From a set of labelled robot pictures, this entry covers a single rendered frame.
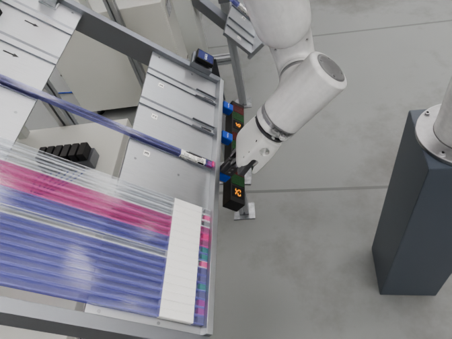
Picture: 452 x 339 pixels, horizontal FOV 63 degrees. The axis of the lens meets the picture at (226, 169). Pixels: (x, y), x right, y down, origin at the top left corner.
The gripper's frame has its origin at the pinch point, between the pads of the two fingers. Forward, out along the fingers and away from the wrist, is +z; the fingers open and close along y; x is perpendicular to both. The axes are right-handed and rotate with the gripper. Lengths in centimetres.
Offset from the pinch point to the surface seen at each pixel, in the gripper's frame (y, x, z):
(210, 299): -30.5, 3.1, 0.3
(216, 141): 6.5, 3.6, 0.6
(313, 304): -7, -61, 41
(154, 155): -3.0, 16.9, 2.5
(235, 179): 0.3, -3.7, 3.4
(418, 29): 153, -122, -14
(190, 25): 59, 12, 7
